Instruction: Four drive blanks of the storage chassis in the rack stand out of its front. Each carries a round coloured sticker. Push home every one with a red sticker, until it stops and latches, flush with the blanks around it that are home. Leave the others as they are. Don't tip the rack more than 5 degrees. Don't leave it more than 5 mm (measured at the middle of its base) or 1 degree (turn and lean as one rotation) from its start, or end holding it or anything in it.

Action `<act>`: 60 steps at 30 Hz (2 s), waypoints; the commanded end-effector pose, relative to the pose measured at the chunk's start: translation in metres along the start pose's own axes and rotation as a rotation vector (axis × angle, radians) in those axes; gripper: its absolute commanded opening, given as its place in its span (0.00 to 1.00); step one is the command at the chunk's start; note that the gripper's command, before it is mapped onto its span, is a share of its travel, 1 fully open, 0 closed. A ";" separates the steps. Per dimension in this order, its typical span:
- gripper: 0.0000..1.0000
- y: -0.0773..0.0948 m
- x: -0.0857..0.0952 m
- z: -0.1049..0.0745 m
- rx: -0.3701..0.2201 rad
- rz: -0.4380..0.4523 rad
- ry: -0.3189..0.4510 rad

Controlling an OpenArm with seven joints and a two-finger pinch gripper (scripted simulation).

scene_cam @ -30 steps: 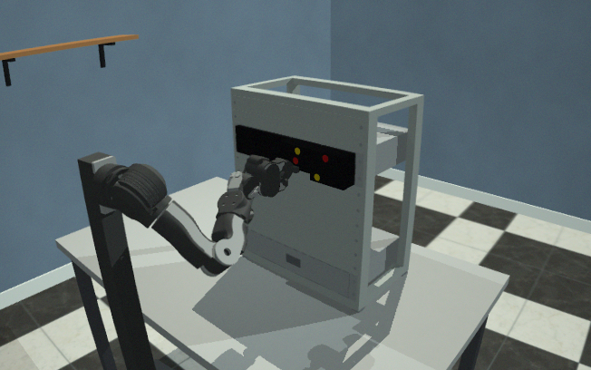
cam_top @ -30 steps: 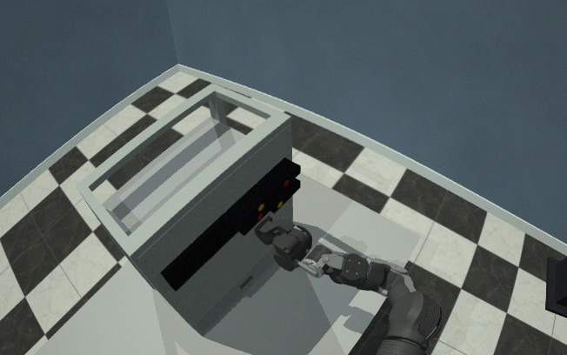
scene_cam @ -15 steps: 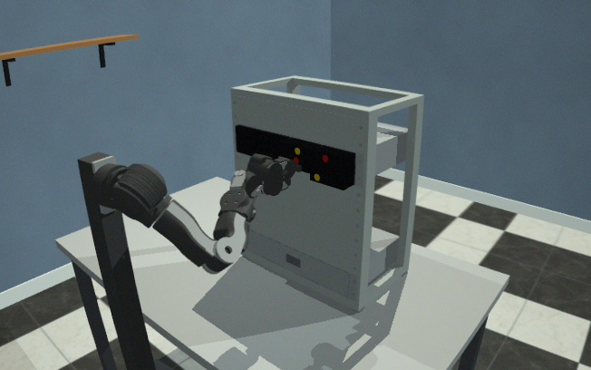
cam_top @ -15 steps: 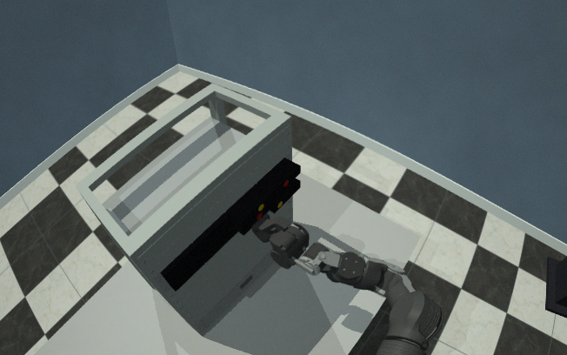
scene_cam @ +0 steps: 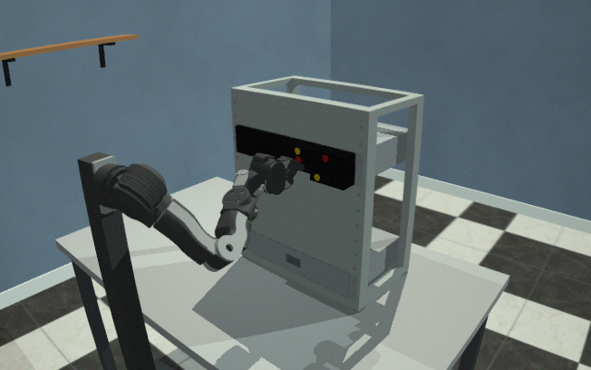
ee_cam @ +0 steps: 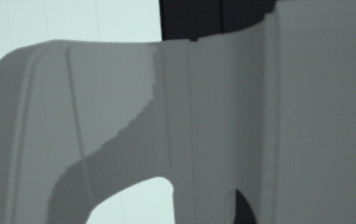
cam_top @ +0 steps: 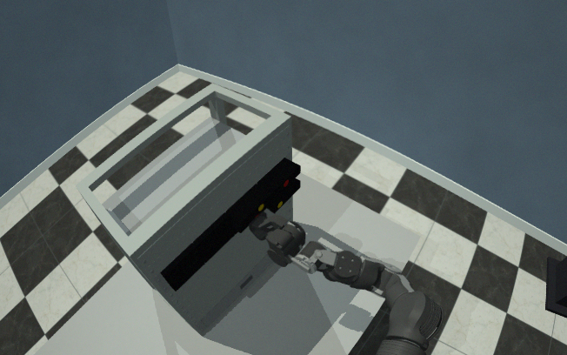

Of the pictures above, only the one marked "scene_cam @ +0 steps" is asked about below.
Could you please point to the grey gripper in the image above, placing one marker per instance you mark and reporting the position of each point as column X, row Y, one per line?
column 280, row 176

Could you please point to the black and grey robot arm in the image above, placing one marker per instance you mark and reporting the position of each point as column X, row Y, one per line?
column 176, row 222

